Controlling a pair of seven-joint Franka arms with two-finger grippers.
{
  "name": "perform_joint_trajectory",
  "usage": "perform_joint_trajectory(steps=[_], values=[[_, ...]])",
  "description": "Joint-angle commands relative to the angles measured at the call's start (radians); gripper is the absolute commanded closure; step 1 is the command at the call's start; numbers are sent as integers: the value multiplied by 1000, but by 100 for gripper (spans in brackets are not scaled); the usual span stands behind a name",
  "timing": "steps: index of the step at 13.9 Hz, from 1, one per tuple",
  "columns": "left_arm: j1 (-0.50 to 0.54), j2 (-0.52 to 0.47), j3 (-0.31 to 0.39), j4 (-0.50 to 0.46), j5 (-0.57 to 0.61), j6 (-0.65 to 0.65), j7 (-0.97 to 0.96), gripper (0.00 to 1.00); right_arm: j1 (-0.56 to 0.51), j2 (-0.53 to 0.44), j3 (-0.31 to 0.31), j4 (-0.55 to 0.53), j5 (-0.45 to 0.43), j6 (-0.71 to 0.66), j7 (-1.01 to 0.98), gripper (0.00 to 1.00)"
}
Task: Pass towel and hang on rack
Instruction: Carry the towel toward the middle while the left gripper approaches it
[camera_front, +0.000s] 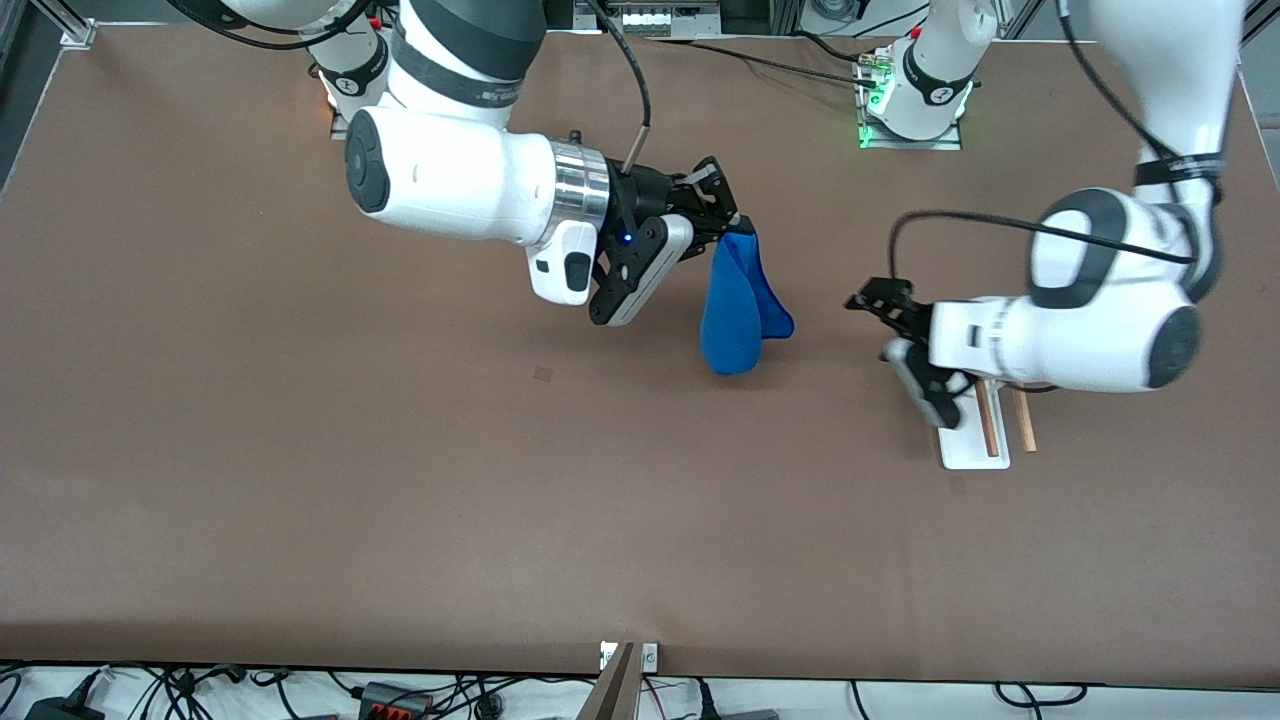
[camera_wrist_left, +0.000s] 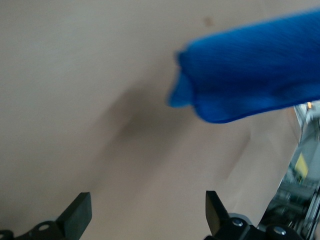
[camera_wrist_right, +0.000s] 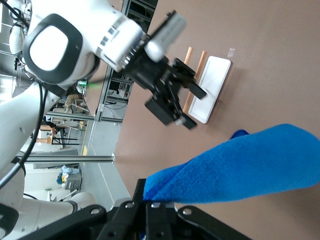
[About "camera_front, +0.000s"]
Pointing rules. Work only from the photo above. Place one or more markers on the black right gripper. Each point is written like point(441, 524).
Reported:
point(643, 193)

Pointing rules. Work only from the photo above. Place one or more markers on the white electrical box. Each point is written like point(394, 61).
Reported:
point(660, 20)

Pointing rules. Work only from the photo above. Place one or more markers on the white rack with wooden bars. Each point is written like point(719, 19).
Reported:
point(970, 455)

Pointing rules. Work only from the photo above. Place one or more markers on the blue microfibre towel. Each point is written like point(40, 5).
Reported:
point(730, 320)

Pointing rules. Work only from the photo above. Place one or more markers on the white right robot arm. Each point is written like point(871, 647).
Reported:
point(450, 180)

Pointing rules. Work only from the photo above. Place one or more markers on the grey camera mount pole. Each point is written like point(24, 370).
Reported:
point(612, 695)

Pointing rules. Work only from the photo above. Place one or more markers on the small metal edge bracket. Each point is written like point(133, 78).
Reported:
point(650, 657)

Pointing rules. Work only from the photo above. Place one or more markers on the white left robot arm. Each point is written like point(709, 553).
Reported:
point(1080, 340)

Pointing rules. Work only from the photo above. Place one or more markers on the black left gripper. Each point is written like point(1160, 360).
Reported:
point(908, 314)

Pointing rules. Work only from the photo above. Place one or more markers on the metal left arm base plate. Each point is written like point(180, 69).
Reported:
point(940, 145)

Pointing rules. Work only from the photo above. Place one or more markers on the black power strip orange switches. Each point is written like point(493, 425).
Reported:
point(385, 700)

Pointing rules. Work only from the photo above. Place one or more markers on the black power adapter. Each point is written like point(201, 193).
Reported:
point(60, 711)

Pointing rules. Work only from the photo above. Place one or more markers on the metal table corner bracket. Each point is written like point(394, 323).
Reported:
point(78, 34)

